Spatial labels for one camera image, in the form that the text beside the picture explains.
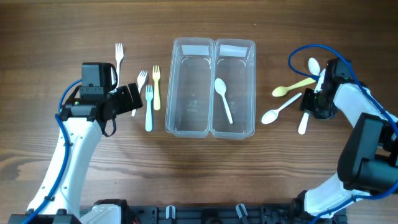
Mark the left blue cable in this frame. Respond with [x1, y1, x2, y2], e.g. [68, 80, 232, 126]
[20, 78, 83, 224]

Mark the white plastic fork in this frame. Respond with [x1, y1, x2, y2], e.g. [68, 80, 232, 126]
[131, 70, 149, 118]
[115, 43, 124, 88]

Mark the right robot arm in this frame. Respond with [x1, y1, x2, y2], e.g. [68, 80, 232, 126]
[289, 58, 397, 223]

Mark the clear plastic container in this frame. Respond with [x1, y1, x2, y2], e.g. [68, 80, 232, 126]
[165, 37, 215, 138]
[210, 39, 256, 139]

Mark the left clear plastic container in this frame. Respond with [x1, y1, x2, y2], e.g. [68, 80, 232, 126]
[165, 37, 215, 138]

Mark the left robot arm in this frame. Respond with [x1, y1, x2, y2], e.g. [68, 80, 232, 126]
[9, 62, 143, 223]

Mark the right clear plastic container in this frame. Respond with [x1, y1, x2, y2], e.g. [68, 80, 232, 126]
[210, 39, 256, 139]

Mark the white plastic spoon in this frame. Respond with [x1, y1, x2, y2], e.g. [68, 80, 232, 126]
[215, 78, 233, 124]
[308, 58, 320, 76]
[261, 93, 302, 124]
[298, 112, 310, 135]

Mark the light blue plastic fork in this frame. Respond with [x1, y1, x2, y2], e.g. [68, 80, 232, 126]
[145, 85, 154, 132]

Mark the blue cable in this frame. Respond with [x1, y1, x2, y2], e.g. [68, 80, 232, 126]
[20, 78, 83, 224]
[287, 44, 398, 224]

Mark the yellow plastic fork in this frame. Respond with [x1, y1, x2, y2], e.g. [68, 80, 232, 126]
[152, 65, 161, 111]

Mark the right blue cable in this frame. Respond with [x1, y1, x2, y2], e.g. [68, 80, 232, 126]
[287, 44, 398, 224]

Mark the yellow plastic spoon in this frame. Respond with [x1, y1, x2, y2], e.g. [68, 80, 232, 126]
[272, 78, 316, 97]

